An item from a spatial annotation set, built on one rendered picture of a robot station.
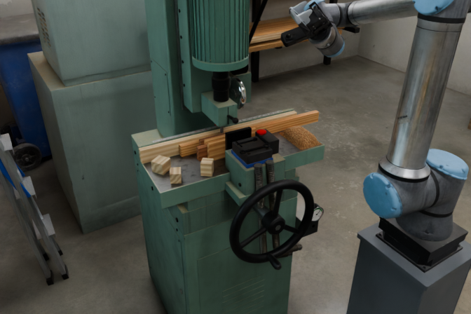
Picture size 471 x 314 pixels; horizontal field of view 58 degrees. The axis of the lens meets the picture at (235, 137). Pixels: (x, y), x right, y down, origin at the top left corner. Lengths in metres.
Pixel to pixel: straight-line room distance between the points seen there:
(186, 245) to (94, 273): 1.00
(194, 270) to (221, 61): 0.71
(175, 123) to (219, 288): 0.62
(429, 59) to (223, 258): 0.91
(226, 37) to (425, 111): 0.59
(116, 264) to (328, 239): 1.14
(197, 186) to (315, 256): 1.19
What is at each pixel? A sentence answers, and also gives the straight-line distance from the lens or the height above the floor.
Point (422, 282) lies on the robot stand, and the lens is 1.59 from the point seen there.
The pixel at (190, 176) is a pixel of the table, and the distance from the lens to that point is 1.32.
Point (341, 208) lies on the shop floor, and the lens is 2.71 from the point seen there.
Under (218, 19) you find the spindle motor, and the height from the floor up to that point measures 1.35.
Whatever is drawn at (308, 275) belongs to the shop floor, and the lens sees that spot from 2.27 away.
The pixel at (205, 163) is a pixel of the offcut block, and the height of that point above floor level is 0.95.
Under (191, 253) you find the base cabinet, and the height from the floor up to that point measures 0.63.
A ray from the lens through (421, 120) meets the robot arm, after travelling 1.29.
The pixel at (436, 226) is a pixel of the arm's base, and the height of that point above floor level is 0.70.
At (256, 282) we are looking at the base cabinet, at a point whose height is 0.37.
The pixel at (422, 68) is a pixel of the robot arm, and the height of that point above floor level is 1.25.
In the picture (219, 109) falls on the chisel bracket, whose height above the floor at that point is 1.06.
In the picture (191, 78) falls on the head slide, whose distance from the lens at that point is 1.42.
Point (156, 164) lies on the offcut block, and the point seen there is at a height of 0.93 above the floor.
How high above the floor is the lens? 1.64
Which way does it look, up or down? 29 degrees down
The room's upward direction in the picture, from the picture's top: straight up
